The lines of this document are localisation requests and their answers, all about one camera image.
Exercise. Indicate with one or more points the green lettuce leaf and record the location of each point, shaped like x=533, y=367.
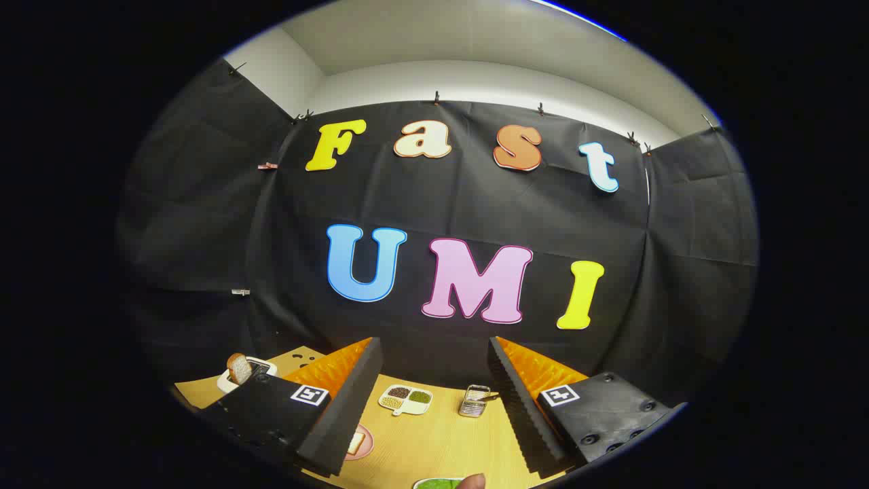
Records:
x=438, y=484

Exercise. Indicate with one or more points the green mung beans pile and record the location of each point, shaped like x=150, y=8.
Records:
x=420, y=396

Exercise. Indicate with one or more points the toast slice with brown crust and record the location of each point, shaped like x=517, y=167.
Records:
x=239, y=369

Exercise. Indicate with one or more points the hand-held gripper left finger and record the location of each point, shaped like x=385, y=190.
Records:
x=346, y=421

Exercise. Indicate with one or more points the dark red beans pile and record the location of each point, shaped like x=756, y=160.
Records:
x=398, y=392

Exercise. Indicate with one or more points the pink plate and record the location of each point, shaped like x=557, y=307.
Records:
x=368, y=445

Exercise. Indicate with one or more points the white toaster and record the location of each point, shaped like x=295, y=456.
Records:
x=224, y=384

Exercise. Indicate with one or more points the white divided tray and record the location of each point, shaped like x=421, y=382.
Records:
x=414, y=408

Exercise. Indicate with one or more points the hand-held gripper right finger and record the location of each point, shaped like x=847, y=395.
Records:
x=523, y=421

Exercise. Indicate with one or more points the yellow soybeans pile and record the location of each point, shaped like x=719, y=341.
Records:
x=392, y=402

